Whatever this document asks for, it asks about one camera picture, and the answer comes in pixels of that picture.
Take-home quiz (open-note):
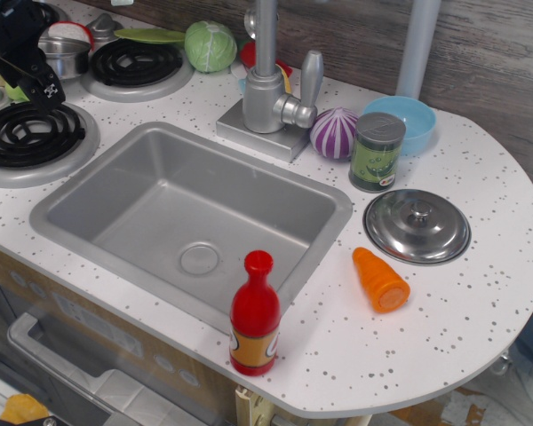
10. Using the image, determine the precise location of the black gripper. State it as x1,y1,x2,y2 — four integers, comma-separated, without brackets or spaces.
0,43,66,114

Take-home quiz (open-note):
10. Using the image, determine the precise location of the red toy bottle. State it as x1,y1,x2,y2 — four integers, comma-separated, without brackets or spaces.
229,250,281,376

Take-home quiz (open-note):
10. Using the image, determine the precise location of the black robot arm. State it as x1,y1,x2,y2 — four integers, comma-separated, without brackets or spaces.
0,1,66,114

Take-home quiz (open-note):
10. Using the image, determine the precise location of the grey toy sink basin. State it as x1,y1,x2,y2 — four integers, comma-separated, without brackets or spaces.
30,122,352,332

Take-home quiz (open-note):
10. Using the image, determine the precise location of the green toy vegetable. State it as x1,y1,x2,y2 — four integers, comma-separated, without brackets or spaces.
4,83,28,102

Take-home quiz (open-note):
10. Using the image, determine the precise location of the small steel pot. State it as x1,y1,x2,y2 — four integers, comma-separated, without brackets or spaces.
38,36,91,80

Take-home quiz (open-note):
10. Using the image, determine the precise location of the front black stove burner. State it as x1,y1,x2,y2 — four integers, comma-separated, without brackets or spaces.
0,102,100,189

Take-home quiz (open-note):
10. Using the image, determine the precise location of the black stove burner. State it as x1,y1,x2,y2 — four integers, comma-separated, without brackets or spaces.
0,102,100,189
81,39,194,103

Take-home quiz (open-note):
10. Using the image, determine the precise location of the rear black stove burner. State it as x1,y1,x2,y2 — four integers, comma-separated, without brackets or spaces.
81,39,194,103

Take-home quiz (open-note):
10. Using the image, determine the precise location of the green plastic plate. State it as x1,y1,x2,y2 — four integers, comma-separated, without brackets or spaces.
115,28,186,44

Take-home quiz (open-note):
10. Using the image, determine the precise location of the green toy cabbage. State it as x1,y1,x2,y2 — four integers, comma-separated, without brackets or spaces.
184,20,237,74

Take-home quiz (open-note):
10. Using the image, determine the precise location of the red toy pepper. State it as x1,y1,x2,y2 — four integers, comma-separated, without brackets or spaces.
239,42,256,68

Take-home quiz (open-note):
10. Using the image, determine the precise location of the silver toy faucet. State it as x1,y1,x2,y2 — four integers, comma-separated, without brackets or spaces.
216,0,324,162

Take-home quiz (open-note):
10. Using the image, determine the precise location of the purple toy onion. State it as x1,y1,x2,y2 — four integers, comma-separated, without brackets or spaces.
310,107,359,160

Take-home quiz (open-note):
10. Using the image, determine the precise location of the yellow toy food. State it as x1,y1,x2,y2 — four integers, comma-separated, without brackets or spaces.
0,394,50,425

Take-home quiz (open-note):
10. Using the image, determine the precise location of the green toy can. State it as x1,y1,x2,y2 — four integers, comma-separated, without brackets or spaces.
349,112,406,193

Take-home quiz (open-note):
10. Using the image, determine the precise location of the light blue bowl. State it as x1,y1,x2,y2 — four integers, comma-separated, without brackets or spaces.
363,96,436,155

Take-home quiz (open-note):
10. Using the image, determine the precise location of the grey vertical pole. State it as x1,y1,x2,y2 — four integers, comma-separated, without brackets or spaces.
395,0,442,99

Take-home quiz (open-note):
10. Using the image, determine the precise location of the steel pot lid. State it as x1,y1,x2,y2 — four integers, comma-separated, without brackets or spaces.
363,189,472,265

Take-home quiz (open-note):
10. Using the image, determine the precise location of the orange toy carrot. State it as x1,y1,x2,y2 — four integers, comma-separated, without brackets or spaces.
352,248,410,313

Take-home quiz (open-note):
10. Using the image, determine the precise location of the grey oven door handle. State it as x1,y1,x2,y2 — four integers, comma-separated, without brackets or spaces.
8,313,167,425

